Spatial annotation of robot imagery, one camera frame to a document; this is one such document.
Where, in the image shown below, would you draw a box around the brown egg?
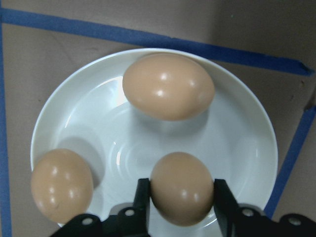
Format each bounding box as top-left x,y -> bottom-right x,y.
150,151 -> 215,227
122,52 -> 216,121
30,148 -> 94,224

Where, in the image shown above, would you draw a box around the white round plate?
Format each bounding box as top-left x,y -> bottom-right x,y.
30,47 -> 279,237

